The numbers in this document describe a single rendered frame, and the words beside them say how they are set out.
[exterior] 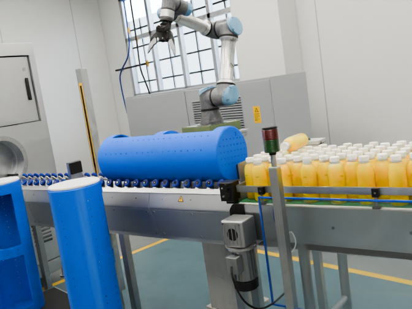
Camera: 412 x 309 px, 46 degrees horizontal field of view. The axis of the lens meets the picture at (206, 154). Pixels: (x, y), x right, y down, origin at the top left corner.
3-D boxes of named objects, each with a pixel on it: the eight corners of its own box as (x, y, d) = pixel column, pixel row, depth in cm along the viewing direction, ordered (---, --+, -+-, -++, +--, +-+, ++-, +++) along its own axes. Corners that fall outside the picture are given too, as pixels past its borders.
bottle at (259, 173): (257, 198, 227) (252, 161, 225) (271, 197, 225) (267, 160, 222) (253, 202, 221) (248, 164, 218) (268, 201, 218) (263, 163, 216)
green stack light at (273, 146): (269, 150, 195) (267, 138, 194) (283, 149, 191) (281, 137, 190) (261, 153, 190) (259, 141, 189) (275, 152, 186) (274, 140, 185)
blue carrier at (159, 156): (133, 177, 311) (129, 133, 309) (250, 177, 258) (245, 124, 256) (99, 184, 288) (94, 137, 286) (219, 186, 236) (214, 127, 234)
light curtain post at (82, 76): (120, 287, 378) (81, 68, 355) (125, 289, 375) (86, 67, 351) (114, 290, 374) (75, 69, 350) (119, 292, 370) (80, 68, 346)
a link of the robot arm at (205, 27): (213, 26, 313) (156, 2, 278) (226, 23, 306) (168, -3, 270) (213, 44, 312) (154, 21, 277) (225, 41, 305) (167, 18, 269)
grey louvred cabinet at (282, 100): (177, 207, 609) (159, 92, 589) (323, 227, 450) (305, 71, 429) (142, 219, 573) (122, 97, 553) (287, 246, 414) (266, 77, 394)
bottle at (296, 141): (303, 129, 236) (286, 135, 222) (311, 141, 234) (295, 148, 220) (293, 138, 240) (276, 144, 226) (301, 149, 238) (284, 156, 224)
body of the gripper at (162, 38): (172, 44, 265) (175, 22, 265) (168, 40, 256) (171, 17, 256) (159, 43, 266) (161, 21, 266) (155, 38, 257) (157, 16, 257)
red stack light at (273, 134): (267, 138, 194) (266, 128, 194) (281, 137, 190) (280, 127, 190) (259, 140, 189) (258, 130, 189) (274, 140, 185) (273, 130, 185)
